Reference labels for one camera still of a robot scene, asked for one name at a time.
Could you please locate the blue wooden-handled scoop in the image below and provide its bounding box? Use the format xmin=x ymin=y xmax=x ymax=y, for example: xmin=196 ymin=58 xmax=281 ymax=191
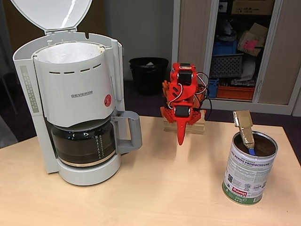
xmin=232 ymin=110 xmax=257 ymax=156

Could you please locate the wooden robot base block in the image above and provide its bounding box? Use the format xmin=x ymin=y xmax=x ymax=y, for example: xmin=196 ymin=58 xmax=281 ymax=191
xmin=164 ymin=113 xmax=206 ymax=135

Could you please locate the white and green coffee tin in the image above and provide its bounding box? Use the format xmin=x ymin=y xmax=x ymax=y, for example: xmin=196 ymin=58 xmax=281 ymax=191
xmin=222 ymin=131 xmax=278 ymax=205

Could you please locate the white drip coffee maker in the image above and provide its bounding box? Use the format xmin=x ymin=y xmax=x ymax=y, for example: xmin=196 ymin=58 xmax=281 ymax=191
xmin=9 ymin=0 xmax=124 ymax=186

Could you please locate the white paper coffee filter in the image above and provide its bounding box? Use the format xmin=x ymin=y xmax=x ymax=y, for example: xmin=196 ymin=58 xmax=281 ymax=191
xmin=37 ymin=41 xmax=105 ymax=64

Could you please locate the small blue box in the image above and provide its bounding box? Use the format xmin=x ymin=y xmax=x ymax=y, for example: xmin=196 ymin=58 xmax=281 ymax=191
xmin=206 ymin=79 xmax=220 ymax=98

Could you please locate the black waste bin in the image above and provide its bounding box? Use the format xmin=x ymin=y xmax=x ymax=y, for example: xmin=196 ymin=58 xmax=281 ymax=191
xmin=128 ymin=57 xmax=169 ymax=96

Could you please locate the orange plastic crate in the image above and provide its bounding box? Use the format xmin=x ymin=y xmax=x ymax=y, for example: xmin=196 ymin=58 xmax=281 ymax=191
xmin=216 ymin=85 xmax=256 ymax=99

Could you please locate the grey perforated basket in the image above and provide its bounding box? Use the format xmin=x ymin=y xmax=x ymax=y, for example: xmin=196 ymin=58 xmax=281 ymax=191
xmin=210 ymin=53 xmax=244 ymax=78

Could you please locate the large blue plastic crate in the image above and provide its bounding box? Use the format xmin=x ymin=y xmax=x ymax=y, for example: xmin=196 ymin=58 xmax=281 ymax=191
xmin=213 ymin=41 xmax=238 ymax=56

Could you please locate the grey cabinet with beige doors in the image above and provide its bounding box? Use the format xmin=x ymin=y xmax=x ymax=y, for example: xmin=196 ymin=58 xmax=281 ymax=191
xmin=171 ymin=0 xmax=301 ymax=116

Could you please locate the white crumpled paper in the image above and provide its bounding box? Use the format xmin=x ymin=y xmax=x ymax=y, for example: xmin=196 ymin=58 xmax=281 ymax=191
xmin=239 ymin=56 xmax=257 ymax=82

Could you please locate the cardboard box with pink mark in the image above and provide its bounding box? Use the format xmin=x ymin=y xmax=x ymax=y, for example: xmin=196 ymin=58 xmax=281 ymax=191
xmin=237 ymin=22 xmax=269 ymax=57

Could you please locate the brown cardboard box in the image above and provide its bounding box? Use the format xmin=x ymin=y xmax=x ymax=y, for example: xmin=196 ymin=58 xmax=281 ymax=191
xmin=231 ymin=0 xmax=276 ymax=15

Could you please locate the white red servo cable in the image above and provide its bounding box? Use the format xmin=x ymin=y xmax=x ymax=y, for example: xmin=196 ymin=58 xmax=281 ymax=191
xmin=168 ymin=83 xmax=183 ymax=109

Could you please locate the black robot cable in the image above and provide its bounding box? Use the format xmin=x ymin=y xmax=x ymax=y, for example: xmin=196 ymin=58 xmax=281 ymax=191
xmin=196 ymin=73 xmax=213 ymax=121

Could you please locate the glass carafe with grey handle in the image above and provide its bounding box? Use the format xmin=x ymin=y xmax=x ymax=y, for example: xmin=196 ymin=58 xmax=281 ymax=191
xmin=50 ymin=110 xmax=143 ymax=168

